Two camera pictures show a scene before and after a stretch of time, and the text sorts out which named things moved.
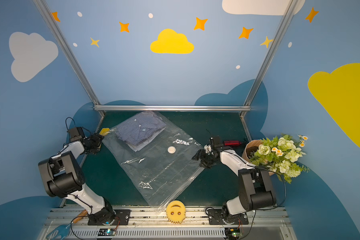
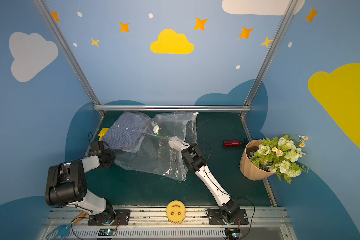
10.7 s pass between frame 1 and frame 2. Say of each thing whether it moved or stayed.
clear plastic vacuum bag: moved
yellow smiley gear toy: stayed
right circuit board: stayed
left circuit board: stayed
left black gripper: moved
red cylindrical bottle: stayed
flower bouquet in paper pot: stayed
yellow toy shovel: stayed
